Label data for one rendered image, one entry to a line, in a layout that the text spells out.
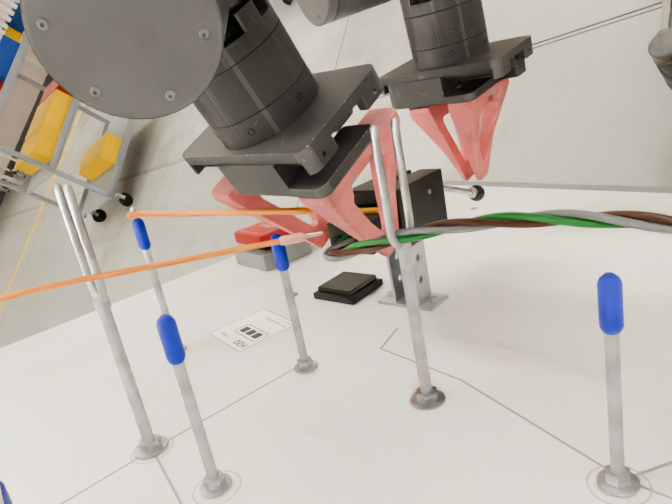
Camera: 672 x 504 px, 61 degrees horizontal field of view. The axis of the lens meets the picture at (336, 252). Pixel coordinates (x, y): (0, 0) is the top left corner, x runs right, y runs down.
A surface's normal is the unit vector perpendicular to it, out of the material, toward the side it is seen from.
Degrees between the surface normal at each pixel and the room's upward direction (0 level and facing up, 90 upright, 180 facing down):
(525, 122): 0
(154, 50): 78
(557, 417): 50
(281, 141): 22
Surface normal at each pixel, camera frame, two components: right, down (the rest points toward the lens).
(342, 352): -0.18, -0.94
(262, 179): -0.52, 0.74
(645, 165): -0.69, -0.36
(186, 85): 0.11, 0.61
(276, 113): 0.39, 0.43
